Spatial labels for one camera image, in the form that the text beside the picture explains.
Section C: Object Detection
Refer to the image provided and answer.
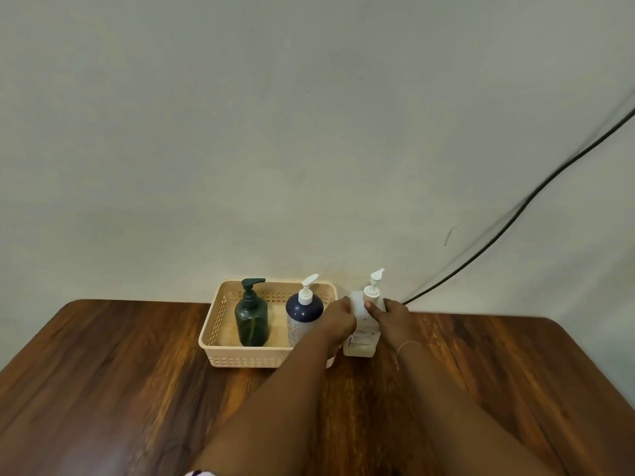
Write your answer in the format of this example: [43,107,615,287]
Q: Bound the person's right hand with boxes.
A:
[364,298,421,351]

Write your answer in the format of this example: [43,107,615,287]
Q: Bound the person's left hand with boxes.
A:
[316,296,357,353]

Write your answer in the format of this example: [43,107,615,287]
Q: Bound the clear white pump bottle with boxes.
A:
[343,268,387,358]

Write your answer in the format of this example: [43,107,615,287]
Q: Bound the person's right forearm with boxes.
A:
[396,342,557,476]

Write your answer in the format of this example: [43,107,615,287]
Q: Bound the person's left forearm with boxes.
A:
[190,337,341,476]

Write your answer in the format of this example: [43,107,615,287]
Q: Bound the navy blue pump bottle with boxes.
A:
[286,273,324,348]

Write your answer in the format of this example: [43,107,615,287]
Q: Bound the dark green pump bottle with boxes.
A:
[234,278,270,347]

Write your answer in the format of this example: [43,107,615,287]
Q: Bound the beige plastic perforated basket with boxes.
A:
[198,280,338,369]

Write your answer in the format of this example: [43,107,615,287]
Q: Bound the thin wrist bracelet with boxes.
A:
[396,340,423,370]

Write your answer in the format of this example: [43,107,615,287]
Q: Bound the black cable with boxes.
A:
[402,108,635,306]

